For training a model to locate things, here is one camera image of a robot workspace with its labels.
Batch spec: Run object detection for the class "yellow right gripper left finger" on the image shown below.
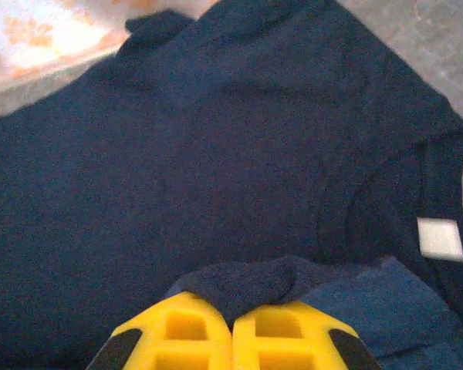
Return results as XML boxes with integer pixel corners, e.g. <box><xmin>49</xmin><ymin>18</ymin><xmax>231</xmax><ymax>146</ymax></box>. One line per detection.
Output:
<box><xmin>86</xmin><ymin>291</ymin><xmax>233</xmax><ymax>370</ymax></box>

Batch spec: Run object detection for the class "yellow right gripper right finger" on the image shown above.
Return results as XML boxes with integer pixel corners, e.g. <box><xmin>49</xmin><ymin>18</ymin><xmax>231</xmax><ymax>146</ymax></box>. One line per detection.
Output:
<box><xmin>231</xmin><ymin>299</ymin><xmax>381</xmax><ymax>370</ymax></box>

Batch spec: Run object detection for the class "navy blue garment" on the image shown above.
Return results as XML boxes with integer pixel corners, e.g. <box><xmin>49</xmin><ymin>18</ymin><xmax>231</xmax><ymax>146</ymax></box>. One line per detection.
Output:
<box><xmin>0</xmin><ymin>0</ymin><xmax>463</xmax><ymax>370</ymax></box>

